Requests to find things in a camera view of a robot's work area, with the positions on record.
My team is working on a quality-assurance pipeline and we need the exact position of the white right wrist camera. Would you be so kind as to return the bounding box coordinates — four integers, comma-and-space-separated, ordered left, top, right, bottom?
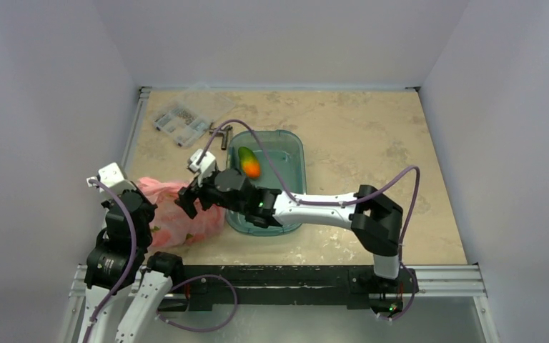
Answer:
187, 149, 218, 187

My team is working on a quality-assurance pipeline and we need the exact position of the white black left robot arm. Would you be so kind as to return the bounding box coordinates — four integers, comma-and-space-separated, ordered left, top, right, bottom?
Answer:
79, 190, 185, 342

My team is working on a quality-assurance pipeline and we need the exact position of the pink plastic bag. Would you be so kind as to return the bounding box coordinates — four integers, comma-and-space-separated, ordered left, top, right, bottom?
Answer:
137, 177, 224, 250

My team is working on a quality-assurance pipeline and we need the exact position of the clear plastic screw organizer box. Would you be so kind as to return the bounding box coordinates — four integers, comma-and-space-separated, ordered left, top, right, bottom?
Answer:
152, 83, 235, 148

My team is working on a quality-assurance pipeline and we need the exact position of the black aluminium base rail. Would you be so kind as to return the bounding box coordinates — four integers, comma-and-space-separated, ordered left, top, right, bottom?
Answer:
69, 263, 488, 314

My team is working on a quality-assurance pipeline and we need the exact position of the green orange fake mango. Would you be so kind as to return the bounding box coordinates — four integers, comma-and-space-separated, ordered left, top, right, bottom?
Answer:
237, 146, 261, 179

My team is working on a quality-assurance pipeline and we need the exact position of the teal transparent plastic tray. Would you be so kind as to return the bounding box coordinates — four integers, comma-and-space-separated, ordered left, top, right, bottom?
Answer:
225, 130, 307, 237

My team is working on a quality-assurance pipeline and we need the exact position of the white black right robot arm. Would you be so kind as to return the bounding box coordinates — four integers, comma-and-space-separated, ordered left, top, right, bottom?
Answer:
175, 169, 403, 291

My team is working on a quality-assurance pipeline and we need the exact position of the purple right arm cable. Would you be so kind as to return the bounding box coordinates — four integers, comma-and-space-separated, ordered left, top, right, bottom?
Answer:
197, 119, 421, 323

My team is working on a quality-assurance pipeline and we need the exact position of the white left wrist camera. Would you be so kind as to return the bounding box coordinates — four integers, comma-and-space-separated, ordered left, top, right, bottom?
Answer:
86, 162, 132, 194

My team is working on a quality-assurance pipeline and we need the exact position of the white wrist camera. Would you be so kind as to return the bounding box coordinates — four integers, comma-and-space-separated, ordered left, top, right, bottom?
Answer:
86, 162, 132, 194
187, 149, 218, 187

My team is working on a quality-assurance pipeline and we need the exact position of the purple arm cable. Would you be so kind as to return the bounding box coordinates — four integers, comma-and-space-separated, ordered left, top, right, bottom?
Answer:
86, 177, 239, 343
197, 119, 421, 323

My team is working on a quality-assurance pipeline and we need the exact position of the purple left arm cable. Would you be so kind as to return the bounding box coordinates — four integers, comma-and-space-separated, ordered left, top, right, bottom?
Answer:
86, 177, 239, 343

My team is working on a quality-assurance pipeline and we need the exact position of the aluminium frame rail left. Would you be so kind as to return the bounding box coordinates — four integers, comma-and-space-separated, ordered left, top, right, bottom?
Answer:
119, 86, 153, 176

